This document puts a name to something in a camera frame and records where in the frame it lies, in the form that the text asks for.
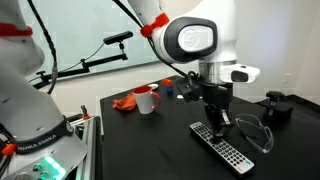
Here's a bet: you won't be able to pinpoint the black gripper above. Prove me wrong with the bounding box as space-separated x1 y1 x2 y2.
203 83 233 144

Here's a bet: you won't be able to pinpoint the grey remote control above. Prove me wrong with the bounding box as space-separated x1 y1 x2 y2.
189 122 255 175

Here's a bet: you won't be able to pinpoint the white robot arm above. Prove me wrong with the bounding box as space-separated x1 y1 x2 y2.
0 0 260 180

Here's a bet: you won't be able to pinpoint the clear safety glasses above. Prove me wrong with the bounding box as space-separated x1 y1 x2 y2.
235 114 274 154

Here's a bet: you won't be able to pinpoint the orange and blue blocks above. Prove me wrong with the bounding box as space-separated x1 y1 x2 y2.
162 79 173 96

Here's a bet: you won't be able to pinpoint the small white dish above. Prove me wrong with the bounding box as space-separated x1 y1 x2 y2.
147 83 158 90

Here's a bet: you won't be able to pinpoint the red and white mug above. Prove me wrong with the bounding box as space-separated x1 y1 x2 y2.
133 86 161 114

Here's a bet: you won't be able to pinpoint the orange cloth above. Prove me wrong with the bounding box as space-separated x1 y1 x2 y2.
113 93 137 111

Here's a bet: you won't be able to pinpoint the glass whiteboard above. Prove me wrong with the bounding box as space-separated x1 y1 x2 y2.
18 0 158 73

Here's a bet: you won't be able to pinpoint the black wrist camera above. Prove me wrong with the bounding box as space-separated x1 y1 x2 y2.
175 79 201 103

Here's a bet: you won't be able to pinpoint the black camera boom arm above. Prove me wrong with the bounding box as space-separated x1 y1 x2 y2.
31 41 129 90

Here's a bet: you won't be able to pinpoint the black stereo camera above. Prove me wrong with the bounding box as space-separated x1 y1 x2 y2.
103 31 133 45

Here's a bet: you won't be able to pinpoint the aluminium frame rail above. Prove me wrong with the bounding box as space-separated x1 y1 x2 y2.
71 116 101 180

